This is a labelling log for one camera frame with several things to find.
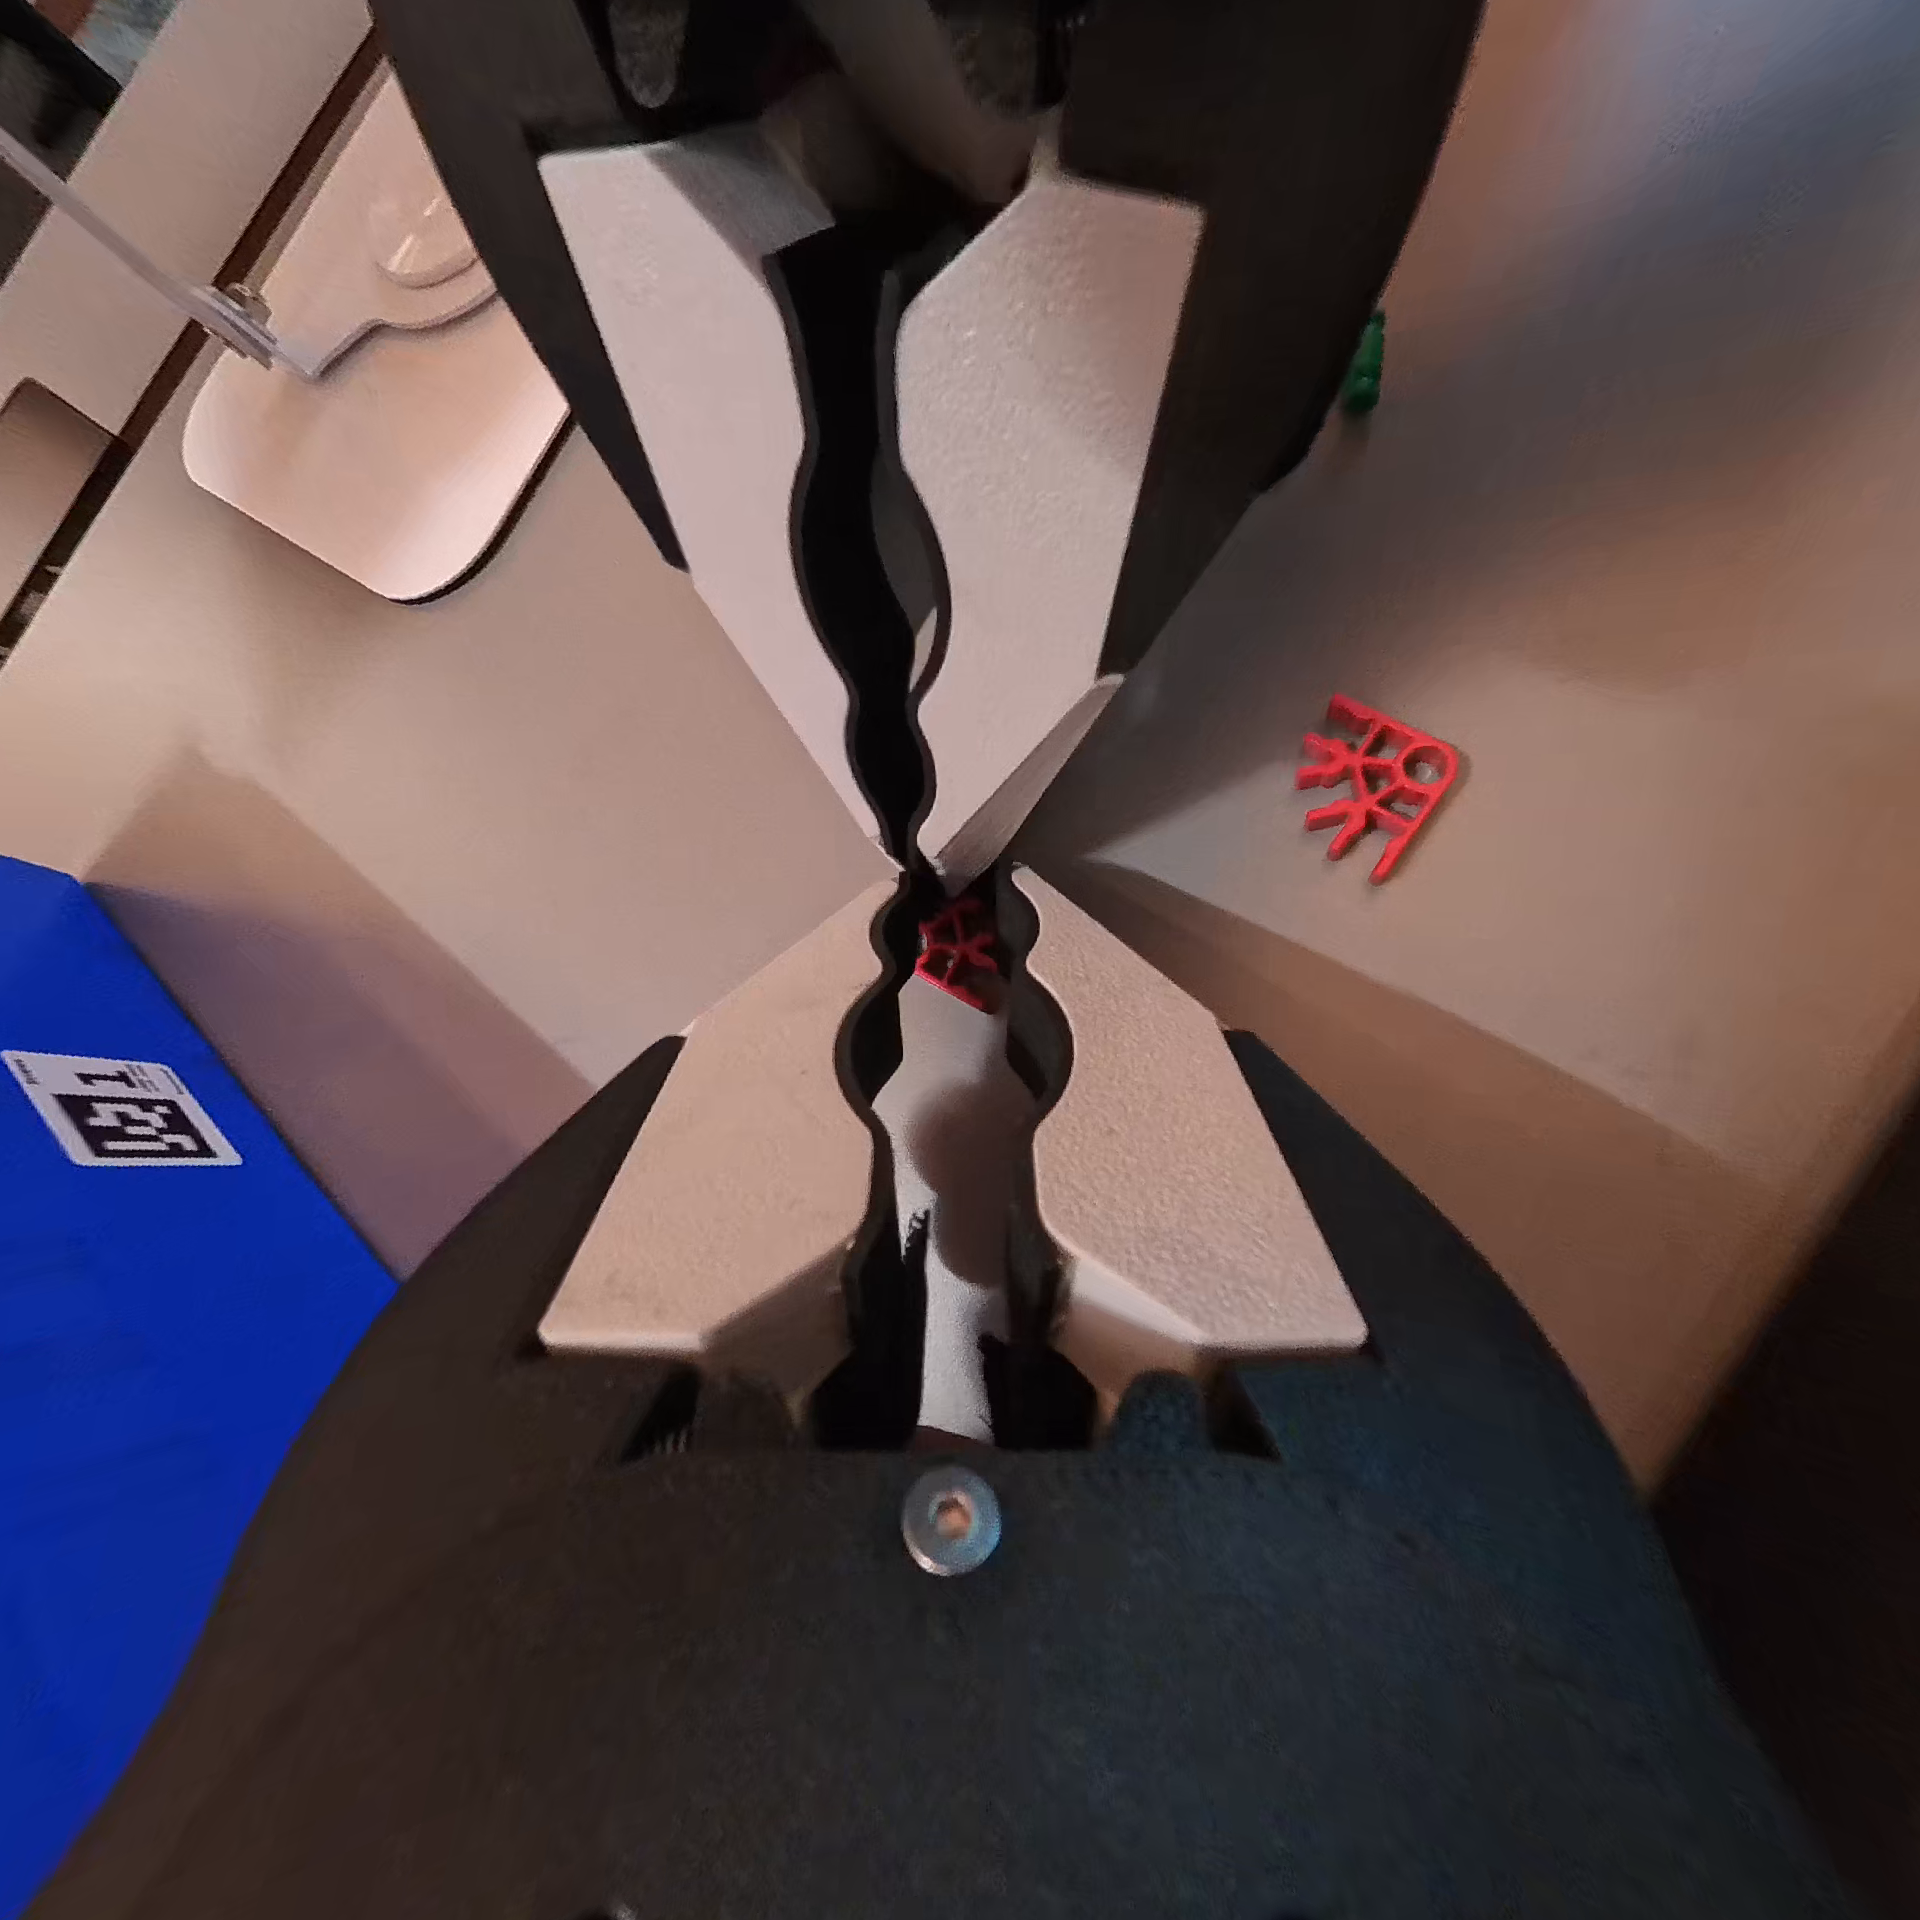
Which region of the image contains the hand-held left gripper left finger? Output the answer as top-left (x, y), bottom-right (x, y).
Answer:
top-left (536, 876), bottom-right (925, 1451)

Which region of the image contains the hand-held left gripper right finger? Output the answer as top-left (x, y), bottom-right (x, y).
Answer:
top-left (983, 869), bottom-right (1372, 1451)

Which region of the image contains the white document stand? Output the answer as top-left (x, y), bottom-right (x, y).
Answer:
top-left (0, 70), bottom-right (577, 606)

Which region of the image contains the blue plastic bin white tag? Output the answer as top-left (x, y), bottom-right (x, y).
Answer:
top-left (0, 856), bottom-right (399, 1907)

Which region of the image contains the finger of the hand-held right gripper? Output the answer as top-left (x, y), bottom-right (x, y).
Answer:
top-left (897, 174), bottom-right (1212, 876)
top-left (536, 129), bottom-right (908, 869)

